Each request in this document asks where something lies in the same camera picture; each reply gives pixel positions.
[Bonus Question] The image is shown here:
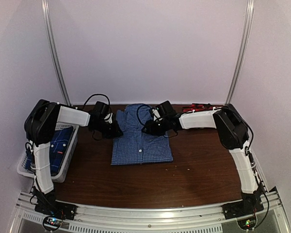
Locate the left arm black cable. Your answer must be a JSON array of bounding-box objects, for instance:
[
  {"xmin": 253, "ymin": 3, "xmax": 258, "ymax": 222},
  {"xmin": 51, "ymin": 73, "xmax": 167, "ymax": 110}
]
[{"xmin": 83, "ymin": 94, "xmax": 111, "ymax": 112}]

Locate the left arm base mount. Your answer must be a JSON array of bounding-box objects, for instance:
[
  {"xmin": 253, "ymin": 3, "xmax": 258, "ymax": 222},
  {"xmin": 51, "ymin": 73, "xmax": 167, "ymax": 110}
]
[{"xmin": 33, "ymin": 187, "xmax": 77, "ymax": 220}]

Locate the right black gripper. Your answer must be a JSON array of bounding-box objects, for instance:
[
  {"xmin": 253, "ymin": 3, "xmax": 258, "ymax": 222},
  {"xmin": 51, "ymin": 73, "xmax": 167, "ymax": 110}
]
[{"xmin": 142, "ymin": 117, "xmax": 170, "ymax": 135}]

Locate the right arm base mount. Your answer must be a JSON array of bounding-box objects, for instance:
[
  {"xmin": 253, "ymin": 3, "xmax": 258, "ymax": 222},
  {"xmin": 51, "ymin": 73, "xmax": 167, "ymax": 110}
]
[{"xmin": 222, "ymin": 188, "xmax": 264, "ymax": 220}]

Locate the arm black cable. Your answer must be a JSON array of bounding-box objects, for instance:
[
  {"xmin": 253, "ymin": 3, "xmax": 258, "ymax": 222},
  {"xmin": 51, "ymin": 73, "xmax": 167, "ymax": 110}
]
[
  {"xmin": 83, "ymin": 94, "xmax": 111, "ymax": 112},
  {"xmin": 136, "ymin": 104, "xmax": 152, "ymax": 127}
]

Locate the left aluminium frame post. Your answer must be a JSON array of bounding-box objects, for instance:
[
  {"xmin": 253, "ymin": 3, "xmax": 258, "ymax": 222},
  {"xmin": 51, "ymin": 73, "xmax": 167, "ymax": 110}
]
[{"xmin": 41, "ymin": 0, "xmax": 72, "ymax": 106}]

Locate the aluminium frame post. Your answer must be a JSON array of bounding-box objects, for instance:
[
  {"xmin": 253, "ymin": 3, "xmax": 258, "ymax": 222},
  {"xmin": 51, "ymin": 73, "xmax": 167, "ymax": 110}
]
[
  {"xmin": 225, "ymin": 0, "xmax": 255, "ymax": 104},
  {"xmin": 41, "ymin": 0, "xmax": 72, "ymax": 106}
]

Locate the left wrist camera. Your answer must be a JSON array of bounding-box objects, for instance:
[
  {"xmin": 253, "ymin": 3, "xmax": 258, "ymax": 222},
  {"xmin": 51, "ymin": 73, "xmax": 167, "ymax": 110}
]
[{"xmin": 104, "ymin": 112, "xmax": 113, "ymax": 124}]

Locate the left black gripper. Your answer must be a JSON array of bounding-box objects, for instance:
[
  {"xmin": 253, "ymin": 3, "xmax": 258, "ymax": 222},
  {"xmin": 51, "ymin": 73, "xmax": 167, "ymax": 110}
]
[{"xmin": 94, "ymin": 119, "xmax": 123, "ymax": 139}]

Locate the dark blue plaid shirt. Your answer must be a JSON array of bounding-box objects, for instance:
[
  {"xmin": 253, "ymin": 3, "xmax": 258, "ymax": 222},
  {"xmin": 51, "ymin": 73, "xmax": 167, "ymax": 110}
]
[{"xmin": 25, "ymin": 126, "xmax": 74, "ymax": 176}]

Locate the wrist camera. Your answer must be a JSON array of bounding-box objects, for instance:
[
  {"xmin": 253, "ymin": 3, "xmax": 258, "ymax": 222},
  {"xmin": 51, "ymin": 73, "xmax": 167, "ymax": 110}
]
[
  {"xmin": 149, "ymin": 108, "xmax": 162, "ymax": 121},
  {"xmin": 104, "ymin": 112, "xmax": 113, "ymax": 124}
]

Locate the red black plaid shirt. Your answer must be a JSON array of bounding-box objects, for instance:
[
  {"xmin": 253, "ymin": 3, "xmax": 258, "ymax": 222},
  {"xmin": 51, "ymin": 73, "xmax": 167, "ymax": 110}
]
[{"xmin": 182, "ymin": 103, "xmax": 222, "ymax": 113}]

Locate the blue small-check long sleeve shirt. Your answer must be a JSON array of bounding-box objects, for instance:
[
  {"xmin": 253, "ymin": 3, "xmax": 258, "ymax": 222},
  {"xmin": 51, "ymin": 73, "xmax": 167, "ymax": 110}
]
[{"xmin": 111, "ymin": 104, "xmax": 173, "ymax": 166}]

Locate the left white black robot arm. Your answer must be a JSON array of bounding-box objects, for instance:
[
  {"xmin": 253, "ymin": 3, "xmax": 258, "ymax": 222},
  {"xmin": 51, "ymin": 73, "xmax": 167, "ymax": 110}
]
[{"xmin": 24, "ymin": 99, "xmax": 123, "ymax": 194}]

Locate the right aluminium frame post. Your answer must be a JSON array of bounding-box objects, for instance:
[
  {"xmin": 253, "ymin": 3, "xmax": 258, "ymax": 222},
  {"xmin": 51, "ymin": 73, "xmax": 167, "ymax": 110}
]
[{"xmin": 225, "ymin": 0, "xmax": 255, "ymax": 104}]

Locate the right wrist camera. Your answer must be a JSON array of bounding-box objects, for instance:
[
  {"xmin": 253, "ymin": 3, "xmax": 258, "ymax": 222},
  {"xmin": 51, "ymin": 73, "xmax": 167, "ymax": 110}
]
[{"xmin": 149, "ymin": 108, "xmax": 162, "ymax": 121}]

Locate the white plastic laundry basket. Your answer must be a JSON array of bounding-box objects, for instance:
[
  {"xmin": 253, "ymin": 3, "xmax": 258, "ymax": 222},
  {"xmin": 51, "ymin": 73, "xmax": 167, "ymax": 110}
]
[{"xmin": 16, "ymin": 122, "xmax": 80, "ymax": 183}]

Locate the front aluminium frame rail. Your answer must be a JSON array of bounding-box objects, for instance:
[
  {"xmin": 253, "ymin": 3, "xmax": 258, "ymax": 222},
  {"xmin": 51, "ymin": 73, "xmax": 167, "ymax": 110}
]
[{"xmin": 9, "ymin": 191, "xmax": 288, "ymax": 233}]

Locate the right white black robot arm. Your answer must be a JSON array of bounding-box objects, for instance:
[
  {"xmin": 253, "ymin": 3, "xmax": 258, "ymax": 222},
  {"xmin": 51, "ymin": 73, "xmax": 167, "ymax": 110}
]
[{"xmin": 142, "ymin": 101, "xmax": 259, "ymax": 194}]

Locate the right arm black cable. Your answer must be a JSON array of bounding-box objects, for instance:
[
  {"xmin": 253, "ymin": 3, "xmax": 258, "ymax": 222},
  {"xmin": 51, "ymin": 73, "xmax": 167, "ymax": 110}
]
[{"xmin": 136, "ymin": 104, "xmax": 152, "ymax": 127}]

